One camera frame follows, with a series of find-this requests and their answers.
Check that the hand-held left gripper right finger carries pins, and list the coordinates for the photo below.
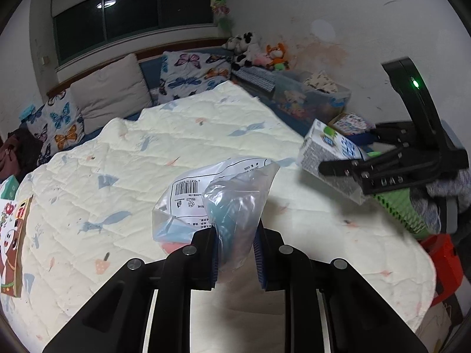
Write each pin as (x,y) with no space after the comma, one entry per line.
(259,261)

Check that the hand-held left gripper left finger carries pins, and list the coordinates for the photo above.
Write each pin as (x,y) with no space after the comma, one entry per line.
(213,261)

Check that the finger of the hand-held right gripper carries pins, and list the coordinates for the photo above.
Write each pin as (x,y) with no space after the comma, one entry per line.
(392,132)
(342,168)

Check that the white milk carton box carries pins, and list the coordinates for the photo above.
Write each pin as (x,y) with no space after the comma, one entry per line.
(323,143)

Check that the green plastic mesh basket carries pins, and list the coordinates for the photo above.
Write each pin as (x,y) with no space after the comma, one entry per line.
(397,206)

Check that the clear plastic bag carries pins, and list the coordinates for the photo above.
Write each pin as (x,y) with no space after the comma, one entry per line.
(235,198)

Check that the person's right forearm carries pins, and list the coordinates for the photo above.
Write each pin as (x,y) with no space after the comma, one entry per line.
(441,195)

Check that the cardboard box with books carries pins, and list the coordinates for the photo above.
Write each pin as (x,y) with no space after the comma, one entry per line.
(353,123)

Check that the blue bed sheet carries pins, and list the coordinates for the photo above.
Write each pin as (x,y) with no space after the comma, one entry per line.
(290,128)

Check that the cream patterned cloth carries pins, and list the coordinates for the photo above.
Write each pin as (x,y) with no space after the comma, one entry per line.
(322,81)

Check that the clear plastic storage box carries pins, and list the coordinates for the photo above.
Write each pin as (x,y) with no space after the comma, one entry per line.
(294,92)

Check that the red plastic stool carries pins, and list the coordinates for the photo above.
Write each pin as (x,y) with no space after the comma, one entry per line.
(445,264)

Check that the black white patterned cloth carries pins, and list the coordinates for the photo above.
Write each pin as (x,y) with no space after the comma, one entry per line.
(254,79)

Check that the white printed quilt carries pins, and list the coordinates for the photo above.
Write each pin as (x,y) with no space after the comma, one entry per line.
(147,147)

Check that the orange fox plush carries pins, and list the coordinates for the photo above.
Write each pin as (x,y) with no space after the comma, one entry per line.
(278,53)

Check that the pink plush toy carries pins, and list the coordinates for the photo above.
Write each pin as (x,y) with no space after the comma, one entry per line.
(263,59)

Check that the black white cow plush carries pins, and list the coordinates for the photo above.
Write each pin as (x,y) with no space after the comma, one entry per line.
(248,47)

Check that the grey white plush toy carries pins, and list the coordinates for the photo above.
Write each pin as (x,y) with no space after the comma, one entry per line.
(233,42)

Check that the butterfly print pillow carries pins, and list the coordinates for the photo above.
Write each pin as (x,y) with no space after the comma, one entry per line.
(191,73)
(59,125)

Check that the beige pillow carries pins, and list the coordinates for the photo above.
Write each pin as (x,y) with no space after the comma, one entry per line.
(110,92)

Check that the cartoon picture book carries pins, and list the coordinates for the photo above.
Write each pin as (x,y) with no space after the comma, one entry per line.
(13,250)

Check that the hanging flower decoration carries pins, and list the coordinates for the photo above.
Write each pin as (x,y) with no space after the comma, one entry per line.
(220,7)

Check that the green tissue box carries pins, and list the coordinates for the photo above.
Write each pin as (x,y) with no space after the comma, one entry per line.
(9,187)

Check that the dark brown bag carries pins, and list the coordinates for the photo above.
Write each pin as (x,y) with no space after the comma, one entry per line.
(18,154)

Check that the brown wooden ledge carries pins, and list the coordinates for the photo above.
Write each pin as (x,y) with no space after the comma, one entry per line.
(62,86)

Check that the dark window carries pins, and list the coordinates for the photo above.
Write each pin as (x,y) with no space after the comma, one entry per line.
(128,18)

